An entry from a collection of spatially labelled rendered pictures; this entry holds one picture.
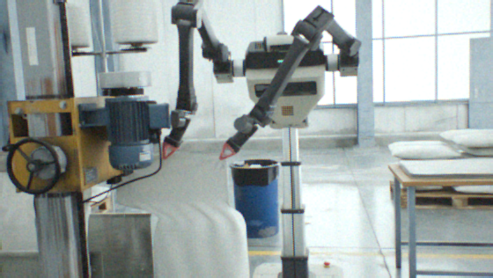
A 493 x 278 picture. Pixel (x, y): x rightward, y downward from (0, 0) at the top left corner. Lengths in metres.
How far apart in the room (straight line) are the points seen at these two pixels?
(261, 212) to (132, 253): 1.87
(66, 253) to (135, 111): 0.54
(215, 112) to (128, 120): 8.55
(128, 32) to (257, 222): 2.74
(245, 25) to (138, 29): 8.37
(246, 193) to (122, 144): 2.59
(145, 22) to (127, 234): 1.17
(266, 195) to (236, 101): 6.06
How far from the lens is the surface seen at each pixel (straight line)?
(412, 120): 10.05
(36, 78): 1.66
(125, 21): 1.74
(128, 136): 1.60
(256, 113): 1.84
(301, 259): 2.54
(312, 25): 1.73
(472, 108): 10.23
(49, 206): 1.70
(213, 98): 10.11
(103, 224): 2.51
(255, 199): 4.09
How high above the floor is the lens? 1.34
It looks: 6 degrees down
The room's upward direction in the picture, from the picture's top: 3 degrees counter-clockwise
